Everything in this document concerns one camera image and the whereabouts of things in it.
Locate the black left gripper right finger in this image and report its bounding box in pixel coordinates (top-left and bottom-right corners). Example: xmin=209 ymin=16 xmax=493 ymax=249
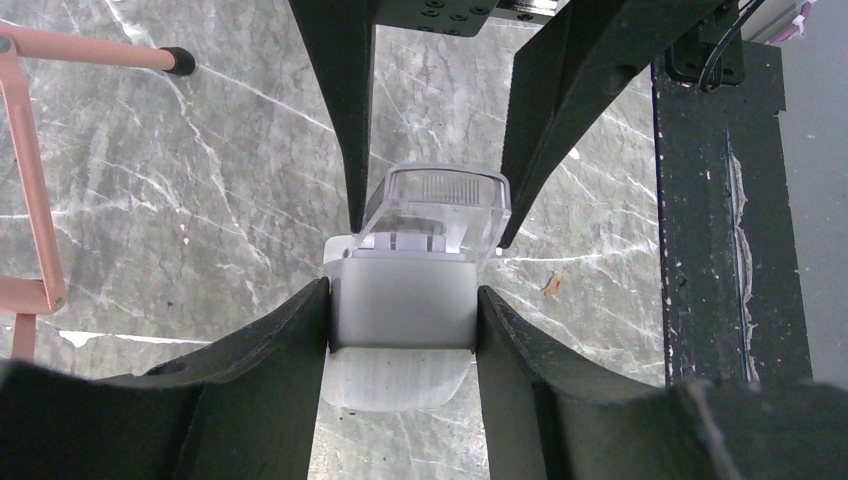
xmin=476 ymin=286 xmax=847 ymax=479

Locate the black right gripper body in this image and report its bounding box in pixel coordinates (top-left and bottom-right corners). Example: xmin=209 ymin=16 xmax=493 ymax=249
xmin=375 ymin=0 xmax=567 ymax=37

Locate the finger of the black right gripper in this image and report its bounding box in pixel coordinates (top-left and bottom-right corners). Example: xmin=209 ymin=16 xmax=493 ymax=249
xmin=289 ymin=0 xmax=376 ymax=233
xmin=499 ymin=0 xmax=719 ymax=249

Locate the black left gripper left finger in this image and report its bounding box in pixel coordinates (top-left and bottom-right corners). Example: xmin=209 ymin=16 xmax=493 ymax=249
xmin=1 ymin=278 xmax=331 ymax=479

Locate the clear plastic metronome cover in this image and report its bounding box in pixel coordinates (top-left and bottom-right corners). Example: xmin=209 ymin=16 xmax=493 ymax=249
xmin=355 ymin=163 xmax=511 ymax=265

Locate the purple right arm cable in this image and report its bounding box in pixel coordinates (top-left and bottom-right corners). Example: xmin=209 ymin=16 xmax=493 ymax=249
xmin=771 ymin=0 xmax=819 ymax=48

